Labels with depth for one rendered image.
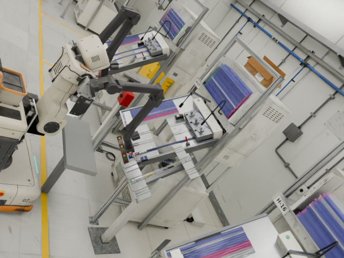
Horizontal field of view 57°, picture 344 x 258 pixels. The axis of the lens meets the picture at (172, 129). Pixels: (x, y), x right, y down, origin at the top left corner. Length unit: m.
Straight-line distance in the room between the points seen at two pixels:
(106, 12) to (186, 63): 3.33
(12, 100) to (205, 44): 2.41
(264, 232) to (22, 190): 1.64
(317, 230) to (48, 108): 1.79
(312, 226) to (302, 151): 1.98
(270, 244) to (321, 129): 2.04
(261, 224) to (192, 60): 2.30
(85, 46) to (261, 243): 1.63
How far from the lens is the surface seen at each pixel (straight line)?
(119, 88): 2.02
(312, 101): 4.09
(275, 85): 2.52
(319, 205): 2.03
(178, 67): 3.88
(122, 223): 2.70
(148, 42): 3.94
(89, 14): 6.87
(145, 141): 2.70
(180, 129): 2.77
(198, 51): 3.87
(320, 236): 2.01
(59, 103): 2.23
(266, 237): 2.17
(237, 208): 4.24
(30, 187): 2.50
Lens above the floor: 2.01
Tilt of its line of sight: 22 degrees down
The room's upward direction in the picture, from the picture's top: 40 degrees clockwise
